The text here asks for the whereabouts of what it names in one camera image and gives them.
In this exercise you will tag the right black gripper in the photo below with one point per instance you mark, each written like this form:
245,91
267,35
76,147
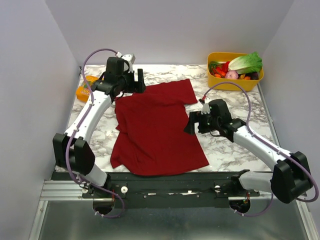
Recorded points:
195,122

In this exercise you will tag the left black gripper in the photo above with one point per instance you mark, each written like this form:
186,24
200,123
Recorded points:
137,87

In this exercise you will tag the red t-shirt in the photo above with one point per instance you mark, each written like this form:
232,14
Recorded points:
151,139

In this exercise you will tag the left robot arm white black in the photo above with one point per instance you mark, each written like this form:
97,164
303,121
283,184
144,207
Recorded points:
71,148

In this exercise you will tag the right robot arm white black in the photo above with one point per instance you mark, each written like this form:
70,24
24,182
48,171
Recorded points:
290,173

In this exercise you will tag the toy red pepper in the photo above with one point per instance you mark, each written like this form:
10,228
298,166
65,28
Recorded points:
222,67

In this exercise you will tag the toy pink onion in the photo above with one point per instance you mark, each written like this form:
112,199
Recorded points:
232,74

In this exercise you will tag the orange snack packet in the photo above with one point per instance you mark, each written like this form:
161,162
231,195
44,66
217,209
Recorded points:
82,93

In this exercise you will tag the toy lettuce head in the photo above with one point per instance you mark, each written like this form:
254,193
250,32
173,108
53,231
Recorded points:
246,64

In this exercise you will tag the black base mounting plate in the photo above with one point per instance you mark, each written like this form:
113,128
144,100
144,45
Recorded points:
188,190

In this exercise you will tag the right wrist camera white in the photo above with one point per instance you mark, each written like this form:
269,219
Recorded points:
206,109

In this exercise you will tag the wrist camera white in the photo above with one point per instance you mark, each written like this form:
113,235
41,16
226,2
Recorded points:
129,60
206,109

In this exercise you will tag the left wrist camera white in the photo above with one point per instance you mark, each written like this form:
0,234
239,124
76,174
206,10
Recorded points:
129,60

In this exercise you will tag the aluminium rail frame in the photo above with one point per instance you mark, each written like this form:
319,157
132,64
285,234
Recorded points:
60,216

